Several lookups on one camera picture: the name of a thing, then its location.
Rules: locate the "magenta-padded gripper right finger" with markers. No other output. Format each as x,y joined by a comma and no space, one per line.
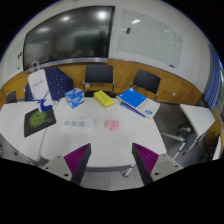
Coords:
146,157

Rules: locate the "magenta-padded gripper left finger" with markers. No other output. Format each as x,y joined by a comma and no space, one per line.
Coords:
77,156

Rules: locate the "pink charger block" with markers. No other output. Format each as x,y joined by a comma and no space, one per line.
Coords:
112,125

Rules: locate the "black green-print mouse pad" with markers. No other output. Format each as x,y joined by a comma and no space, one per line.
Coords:
38,122

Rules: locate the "blue tissue box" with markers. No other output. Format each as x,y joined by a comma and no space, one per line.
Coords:
74,97

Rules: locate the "blue white paper pack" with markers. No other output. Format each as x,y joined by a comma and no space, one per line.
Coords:
135,99

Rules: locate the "yellow box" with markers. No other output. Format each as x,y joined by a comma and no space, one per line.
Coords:
103,99

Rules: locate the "white side table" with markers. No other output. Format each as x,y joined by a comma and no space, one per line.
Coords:
198,118

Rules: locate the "white blue-deer paper bag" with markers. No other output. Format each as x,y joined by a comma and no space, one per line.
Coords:
38,86

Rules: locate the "group of black chairs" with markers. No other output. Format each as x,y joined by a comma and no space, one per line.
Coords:
98,73

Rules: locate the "blue curtain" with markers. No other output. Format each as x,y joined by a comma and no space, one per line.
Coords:
214,83

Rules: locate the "small glass whiteboard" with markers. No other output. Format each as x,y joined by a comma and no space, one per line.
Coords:
15,61

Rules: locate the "large glass whiteboard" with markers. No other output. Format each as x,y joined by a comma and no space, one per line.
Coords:
150,38

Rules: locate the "large dark wall screen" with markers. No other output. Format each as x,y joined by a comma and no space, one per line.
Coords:
68,36

